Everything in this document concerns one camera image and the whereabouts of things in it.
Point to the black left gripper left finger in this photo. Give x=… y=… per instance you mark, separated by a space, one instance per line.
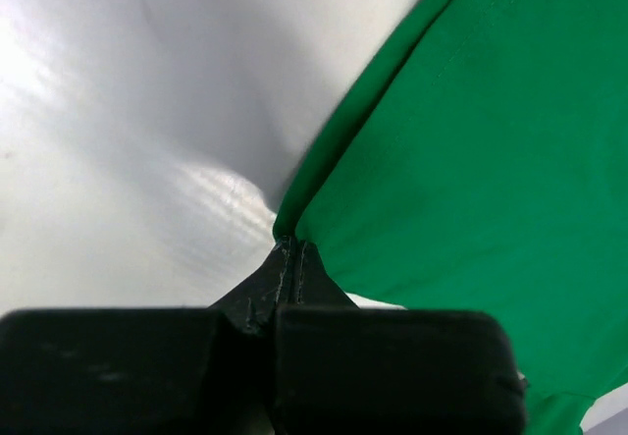
x=168 y=370

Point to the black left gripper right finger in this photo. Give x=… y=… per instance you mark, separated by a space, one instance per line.
x=343 y=369

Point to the green t shirt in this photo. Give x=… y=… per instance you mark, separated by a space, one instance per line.
x=480 y=162

